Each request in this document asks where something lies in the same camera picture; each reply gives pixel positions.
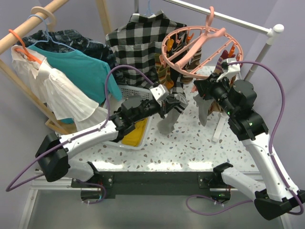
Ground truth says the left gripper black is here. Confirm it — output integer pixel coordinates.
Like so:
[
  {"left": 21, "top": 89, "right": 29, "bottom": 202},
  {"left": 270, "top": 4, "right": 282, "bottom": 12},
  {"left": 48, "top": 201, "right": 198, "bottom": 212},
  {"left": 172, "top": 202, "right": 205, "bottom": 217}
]
[{"left": 131, "top": 95, "right": 179, "bottom": 123}]

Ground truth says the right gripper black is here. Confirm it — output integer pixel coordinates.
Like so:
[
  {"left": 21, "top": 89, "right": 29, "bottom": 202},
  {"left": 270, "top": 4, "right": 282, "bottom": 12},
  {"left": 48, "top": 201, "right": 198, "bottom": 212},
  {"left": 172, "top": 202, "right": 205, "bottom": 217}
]
[{"left": 194, "top": 72, "right": 236, "bottom": 116}]

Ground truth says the grey yellow sock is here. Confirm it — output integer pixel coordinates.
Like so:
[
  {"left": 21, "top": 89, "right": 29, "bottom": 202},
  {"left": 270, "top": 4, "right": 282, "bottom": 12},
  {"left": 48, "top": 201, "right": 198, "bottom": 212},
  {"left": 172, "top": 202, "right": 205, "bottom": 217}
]
[{"left": 193, "top": 94, "right": 214, "bottom": 126}]

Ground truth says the pink round clip hanger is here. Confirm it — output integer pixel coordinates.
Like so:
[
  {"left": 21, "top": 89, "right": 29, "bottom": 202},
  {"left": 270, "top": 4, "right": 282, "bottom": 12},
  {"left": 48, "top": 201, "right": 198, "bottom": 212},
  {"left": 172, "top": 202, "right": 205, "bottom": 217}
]
[{"left": 160, "top": 6, "right": 244, "bottom": 80}]

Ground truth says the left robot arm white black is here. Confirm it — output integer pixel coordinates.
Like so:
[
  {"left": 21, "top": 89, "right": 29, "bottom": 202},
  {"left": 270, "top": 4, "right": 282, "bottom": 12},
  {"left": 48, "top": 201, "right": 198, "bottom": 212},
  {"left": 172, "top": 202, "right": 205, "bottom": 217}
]
[{"left": 35, "top": 94, "right": 186, "bottom": 187}]

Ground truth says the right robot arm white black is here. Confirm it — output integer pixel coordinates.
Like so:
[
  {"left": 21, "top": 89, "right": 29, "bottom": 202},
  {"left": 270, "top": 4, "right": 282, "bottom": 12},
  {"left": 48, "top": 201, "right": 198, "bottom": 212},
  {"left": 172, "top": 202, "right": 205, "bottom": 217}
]
[{"left": 194, "top": 73, "right": 305, "bottom": 220}]

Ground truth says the light blue hanger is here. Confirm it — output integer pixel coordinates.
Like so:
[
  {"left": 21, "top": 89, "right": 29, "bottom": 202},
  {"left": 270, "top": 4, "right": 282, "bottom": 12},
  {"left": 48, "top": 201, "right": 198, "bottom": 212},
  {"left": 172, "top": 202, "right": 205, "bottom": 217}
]
[{"left": 27, "top": 14, "right": 75, "bottom": 51}]

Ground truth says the orange clothes hanger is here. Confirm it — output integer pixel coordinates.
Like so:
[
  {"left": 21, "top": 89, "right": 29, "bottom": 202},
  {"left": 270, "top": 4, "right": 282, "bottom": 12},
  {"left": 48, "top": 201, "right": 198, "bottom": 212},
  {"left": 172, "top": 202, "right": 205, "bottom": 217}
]
[{"left": 9, "top": 29, "right": 42, "bottom": 64}]

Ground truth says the olive striped hanging sock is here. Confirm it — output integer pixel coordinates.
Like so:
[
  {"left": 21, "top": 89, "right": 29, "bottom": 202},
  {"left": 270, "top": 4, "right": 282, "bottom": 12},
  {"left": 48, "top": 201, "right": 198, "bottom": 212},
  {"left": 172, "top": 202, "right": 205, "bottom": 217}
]
[{"left": 154, "top": 53, "right": 174, "bottom": 91}]

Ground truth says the white laundry basket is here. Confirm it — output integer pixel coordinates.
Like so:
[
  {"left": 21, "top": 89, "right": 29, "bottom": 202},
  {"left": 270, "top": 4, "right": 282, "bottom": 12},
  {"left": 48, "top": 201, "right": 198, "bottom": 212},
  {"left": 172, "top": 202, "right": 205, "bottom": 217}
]
[{"left": 104, "top": 85, "right": 153, "bottom": 150}]

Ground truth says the black white checked shirt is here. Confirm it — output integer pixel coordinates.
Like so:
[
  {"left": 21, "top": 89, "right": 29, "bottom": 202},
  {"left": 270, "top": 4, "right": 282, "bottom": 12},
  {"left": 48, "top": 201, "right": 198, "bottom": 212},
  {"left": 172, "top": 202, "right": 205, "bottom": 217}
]
[{"left": 105, "top": 11, "right": 186, "bottom": 82}]

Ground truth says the teal cloth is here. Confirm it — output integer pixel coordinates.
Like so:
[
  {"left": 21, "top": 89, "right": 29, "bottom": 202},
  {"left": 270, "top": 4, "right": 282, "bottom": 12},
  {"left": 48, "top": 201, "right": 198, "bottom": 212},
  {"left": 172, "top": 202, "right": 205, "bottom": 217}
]
[{"left": 27, "top": 45, "right": 124, "bottom": 125}]

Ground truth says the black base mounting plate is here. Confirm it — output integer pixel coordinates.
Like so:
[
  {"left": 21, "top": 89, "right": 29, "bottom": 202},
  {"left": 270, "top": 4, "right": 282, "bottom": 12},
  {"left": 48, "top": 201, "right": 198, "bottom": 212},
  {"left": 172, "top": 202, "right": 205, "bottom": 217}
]
[{"left": 71, "top": 171, "right": 231, "bottom": 200}]

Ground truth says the white ruffled blouse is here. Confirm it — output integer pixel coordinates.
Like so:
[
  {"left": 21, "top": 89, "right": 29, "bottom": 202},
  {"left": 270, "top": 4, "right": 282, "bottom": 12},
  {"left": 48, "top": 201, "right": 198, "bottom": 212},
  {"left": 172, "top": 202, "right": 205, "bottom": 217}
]
[{"left": 11, "top": 45, "right": 108, "bottom": 131}]

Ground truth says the dark patterned garment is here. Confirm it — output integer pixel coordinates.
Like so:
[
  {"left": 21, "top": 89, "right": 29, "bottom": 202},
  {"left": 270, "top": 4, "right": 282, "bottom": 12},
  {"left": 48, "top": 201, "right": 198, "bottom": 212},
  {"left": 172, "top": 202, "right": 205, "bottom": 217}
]
[{"left": 22, "top": 30, "right": 118, "bottom": 69}]

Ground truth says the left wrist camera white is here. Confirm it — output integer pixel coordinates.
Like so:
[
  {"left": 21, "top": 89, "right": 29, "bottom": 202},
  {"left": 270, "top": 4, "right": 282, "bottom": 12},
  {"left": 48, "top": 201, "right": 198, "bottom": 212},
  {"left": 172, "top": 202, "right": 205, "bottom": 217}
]
[{"left": 150, "top": 84, "right": 169, "bottom": 101}]

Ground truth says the white rack foot bracket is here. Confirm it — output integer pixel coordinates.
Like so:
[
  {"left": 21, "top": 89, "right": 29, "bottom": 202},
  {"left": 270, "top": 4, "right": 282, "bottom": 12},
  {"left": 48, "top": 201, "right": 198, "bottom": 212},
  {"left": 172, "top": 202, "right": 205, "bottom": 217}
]
[{"left": 212, "top": 113, "right": 229, "bottom": 142}]

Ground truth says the metal clothes rail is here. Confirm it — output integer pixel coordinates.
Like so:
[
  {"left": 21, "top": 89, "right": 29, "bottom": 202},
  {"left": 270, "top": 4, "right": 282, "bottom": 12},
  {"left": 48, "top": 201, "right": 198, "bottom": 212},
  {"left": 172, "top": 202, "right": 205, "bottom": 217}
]
[{"left": 160, "top": 0, "right": 284, "bottom": 79}]

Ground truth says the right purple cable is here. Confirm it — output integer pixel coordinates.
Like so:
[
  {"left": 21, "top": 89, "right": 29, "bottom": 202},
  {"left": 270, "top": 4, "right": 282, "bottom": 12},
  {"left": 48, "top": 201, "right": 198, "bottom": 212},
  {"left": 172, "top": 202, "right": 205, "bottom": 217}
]
[{"left": 185, "top": 61, "right": 305, "bottom": 214}]

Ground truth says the purple cable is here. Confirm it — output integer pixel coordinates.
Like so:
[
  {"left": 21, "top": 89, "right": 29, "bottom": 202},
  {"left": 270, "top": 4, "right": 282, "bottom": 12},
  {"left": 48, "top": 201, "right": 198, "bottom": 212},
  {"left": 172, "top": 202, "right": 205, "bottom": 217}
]
[
  {"left": 185, "top": 61, "right": 305, "bottom": 214},
  {"left": 5, "top": 64, "right": 155, "bottom": 206}
]

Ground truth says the wooden ring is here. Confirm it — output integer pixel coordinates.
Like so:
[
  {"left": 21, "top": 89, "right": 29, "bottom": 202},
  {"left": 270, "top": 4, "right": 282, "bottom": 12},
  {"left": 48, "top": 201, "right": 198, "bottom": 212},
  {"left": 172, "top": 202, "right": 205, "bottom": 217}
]
[{"left": 30, "top": 6, "right": 57, "bottom": 31}]

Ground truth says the wooden clothes rail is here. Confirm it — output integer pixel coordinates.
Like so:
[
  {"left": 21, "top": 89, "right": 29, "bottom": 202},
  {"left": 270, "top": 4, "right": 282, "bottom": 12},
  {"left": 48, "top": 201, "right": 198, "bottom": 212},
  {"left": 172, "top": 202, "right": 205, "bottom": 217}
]
[{"left": 0, "top": 0, "right": 68, "bottom": 54}]

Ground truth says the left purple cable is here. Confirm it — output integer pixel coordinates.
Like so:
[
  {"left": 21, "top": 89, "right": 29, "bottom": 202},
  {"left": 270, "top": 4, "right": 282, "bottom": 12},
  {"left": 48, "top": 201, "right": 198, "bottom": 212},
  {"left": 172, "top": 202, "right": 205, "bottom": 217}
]
[{"left": 5, "top": 64, "right": 155, "bottom": 206}]

